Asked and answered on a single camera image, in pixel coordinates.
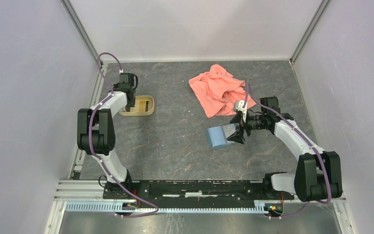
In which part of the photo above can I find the pink cloth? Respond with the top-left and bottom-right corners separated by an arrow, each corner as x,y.
188,64 -> 246,118

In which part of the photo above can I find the gold card in tray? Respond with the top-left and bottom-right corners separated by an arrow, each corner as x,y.
137,100 -> 150,112

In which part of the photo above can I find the aluminium frame rail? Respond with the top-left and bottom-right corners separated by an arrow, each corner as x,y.
54,68 -> 104,202

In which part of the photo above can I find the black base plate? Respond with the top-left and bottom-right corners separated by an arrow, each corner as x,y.
101,180 -> 295,210

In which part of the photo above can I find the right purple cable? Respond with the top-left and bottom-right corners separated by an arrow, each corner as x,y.
243,82 -> 332,220

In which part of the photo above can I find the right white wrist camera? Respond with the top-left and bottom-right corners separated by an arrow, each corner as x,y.
234,100 -> 247,123

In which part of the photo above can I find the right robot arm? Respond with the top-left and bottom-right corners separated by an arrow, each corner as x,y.
227,97 -> 343,203

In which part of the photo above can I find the beige oval card tray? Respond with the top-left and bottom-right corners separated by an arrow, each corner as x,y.
118,96 -> 155,117

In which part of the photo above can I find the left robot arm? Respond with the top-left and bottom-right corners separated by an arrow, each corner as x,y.
77,73 -> 138,199

